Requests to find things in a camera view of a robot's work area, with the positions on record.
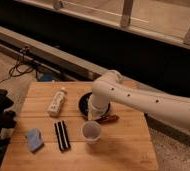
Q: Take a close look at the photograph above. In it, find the blue object behind table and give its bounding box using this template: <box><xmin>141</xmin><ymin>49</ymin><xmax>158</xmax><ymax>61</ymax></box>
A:
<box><xmin>37</xmin><ymin>74</ymin><xmax>53</xmax><ymax>82</ymax></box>

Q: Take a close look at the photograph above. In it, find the blue sponge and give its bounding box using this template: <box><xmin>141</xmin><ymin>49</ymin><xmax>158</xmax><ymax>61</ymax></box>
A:
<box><xmin>25</xmin><ymin>128</ymin><xmax>44</xmax><ymax>153</ymax></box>

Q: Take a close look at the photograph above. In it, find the black cable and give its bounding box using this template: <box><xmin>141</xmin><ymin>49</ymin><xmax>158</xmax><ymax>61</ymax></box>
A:
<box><xmin>0</xmin><ymin>46</ymin><xmax>42</xmax><ymax>87</ymax></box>

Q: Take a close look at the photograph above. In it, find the black striped rectangular block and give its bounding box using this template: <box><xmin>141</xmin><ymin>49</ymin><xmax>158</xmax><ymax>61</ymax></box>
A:
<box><xmin>54</xmin><ymin>121</ymin><xmax>71</xmax><ymax>152</ymax></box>

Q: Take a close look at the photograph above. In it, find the white plastic bottle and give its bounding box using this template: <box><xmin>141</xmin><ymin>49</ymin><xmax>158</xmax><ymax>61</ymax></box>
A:
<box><xmin>47</xmin><ymin>87</ymin><xmax>67</xmax><ymax>117</ymax></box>

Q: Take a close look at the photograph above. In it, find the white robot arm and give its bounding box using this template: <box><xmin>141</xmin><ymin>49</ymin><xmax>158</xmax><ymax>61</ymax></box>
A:
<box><xmin>88</xmin><ymin>70</ymin><xmax>190</xmax><ymax>131</ymax></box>

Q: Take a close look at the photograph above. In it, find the black ceramic bowl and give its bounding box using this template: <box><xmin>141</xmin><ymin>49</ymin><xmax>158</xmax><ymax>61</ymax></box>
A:
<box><xmin>78</xmin><ymin>92</ymin><xmax>111</xmax><ymax>119</ymax></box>

